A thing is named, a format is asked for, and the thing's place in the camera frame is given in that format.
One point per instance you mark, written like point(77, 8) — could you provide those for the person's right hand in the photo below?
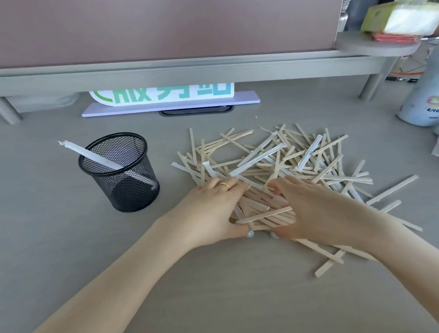
point(321, 215)

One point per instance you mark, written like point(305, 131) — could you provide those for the person's left hand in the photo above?
point(206, 211)

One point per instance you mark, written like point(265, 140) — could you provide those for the person's right thumb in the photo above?
point(281, 232)

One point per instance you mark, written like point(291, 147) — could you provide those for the person's left thumb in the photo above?
point(243, 231)

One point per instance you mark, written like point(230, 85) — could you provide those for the wooden stir stick bundle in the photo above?
point(268, 215)

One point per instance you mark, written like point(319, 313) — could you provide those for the person's left forearm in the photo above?
point(112, 283)

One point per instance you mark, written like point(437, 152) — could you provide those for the person's right forearm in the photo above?
point(409, 258)

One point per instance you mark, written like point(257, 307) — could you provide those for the pile of loose wooden sticks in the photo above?
point(312, 157)

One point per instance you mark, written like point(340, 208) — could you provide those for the black mesh pen cup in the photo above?
point(130, 189)

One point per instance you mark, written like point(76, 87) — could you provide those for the green lettered sign, lavender base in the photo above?
point(166, 95)

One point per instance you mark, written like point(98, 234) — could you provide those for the white paper-wrapped stick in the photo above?
point(89, 153)

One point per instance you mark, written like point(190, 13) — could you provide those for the grey desk shelf riser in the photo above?
point(166, 74)

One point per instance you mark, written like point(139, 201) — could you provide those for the white printed canister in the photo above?
point(423, 100)

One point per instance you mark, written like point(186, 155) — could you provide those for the grey round shelf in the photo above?
point(380, 47)

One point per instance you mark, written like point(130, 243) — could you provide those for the mauve desk partition panel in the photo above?
point(164, 26)

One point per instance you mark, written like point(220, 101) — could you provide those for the red flat packet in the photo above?
point(394, 37)

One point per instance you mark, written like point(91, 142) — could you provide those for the green tissue pack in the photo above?
point(404, 16)

